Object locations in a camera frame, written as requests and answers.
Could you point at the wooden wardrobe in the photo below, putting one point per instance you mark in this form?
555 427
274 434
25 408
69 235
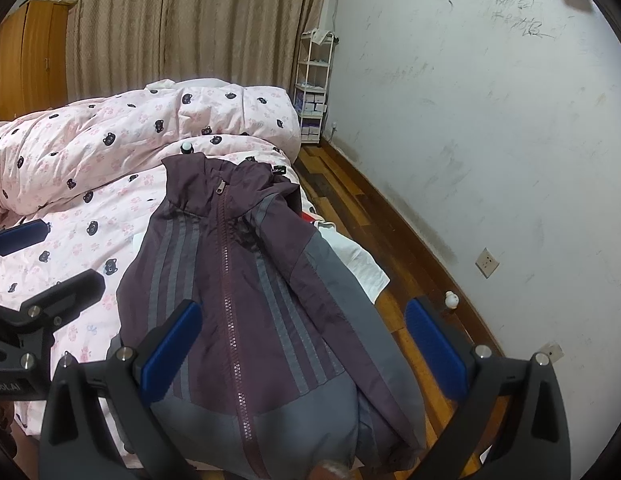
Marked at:
33 60

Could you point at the white round knob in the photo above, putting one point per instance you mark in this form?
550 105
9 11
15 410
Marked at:
450 300
187 148

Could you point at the pink bear print bed sheet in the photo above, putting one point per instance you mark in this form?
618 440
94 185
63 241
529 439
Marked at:
75 240

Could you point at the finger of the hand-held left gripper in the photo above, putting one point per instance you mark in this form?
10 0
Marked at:
21 237
65 291

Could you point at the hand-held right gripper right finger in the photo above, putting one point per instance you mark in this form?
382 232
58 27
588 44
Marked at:
435 350

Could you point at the purple and grey zip jacket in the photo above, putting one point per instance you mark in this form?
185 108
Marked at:
240 310

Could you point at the red and white jersey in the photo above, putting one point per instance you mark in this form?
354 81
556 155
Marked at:
360 265

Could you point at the pink bear print quilt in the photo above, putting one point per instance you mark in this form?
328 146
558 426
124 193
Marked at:
115 130

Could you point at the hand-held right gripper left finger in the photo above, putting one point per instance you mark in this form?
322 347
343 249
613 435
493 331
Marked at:
173 347

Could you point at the white shelf rack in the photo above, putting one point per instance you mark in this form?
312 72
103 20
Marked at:
315 65

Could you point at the beige curtain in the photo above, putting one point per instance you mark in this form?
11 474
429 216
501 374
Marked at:
180 20

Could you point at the stack of white boxes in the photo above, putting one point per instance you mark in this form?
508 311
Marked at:
310 102

